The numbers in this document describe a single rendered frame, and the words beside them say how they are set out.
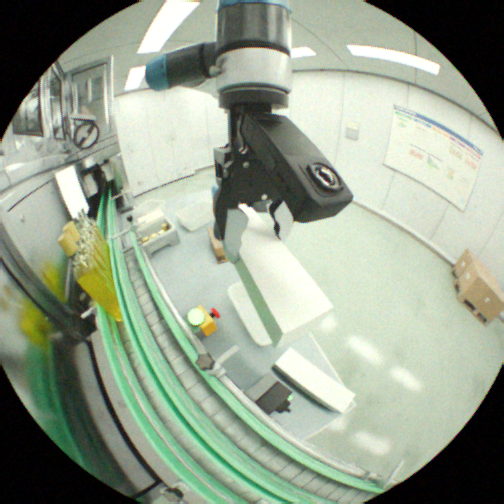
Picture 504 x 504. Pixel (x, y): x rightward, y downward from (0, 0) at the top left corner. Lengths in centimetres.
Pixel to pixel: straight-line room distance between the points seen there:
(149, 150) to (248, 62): 422
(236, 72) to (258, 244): 20
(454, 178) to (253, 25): 353
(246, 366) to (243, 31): 62
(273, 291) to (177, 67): 34
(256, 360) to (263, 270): 37
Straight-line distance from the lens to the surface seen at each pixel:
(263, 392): 43
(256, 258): 21
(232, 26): 19
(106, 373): 53
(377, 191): 354
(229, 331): 55
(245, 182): 17
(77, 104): 164
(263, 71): 17
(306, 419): 54
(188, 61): 30
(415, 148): 345
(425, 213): 360
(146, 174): 438
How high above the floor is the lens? 126
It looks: 43 degrees down
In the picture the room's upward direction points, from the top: straight up
